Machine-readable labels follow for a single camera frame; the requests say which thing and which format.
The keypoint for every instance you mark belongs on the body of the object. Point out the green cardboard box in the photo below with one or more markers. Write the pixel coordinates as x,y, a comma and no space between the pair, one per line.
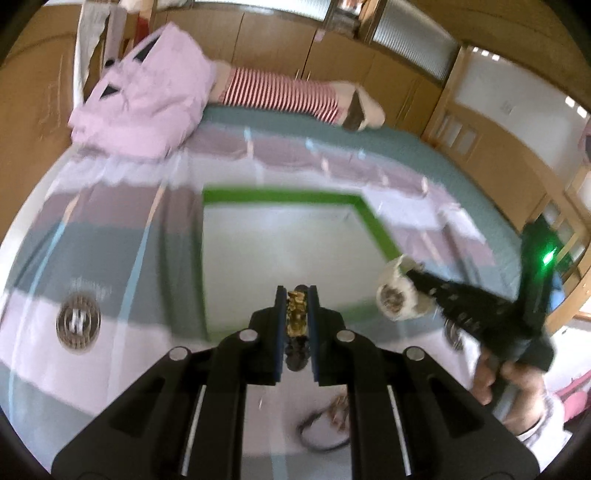
286,240

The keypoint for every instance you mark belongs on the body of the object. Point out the patterned bedsheet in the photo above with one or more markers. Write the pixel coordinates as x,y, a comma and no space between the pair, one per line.
115,258

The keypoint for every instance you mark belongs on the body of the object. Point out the pink quilt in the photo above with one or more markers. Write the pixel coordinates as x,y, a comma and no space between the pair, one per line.
147,92

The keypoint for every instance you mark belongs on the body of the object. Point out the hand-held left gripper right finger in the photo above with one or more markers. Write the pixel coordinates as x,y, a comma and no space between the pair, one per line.
314,332

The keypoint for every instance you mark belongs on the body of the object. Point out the wooden wardrobe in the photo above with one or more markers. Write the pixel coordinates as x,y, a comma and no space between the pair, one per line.
277,37

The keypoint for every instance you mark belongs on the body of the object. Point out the white lace towel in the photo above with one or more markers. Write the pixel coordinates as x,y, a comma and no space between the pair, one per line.
90,41

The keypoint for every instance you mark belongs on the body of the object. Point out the wooden glass-panel door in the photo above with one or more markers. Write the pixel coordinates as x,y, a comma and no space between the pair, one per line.
508,152

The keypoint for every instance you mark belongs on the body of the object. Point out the black bangle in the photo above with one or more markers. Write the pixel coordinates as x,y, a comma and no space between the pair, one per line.
307,436

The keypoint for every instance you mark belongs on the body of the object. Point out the grey towel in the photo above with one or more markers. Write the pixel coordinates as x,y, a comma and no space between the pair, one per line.
115,27

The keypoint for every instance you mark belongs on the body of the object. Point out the person's right hand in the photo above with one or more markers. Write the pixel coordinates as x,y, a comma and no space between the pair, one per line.
521,383

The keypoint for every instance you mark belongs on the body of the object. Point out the person's right forearm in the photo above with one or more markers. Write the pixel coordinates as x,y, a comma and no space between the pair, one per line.
545,415

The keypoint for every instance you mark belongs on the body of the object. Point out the pink object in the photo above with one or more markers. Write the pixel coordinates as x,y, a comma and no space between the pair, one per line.
575,401

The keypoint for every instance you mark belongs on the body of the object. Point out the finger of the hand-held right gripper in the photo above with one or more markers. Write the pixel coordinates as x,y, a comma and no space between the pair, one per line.
461,304

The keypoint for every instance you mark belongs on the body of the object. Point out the wooden headboard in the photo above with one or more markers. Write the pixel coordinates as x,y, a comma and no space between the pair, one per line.
32,92

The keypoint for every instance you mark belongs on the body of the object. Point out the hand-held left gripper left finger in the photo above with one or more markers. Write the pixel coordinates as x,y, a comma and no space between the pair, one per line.
278,332

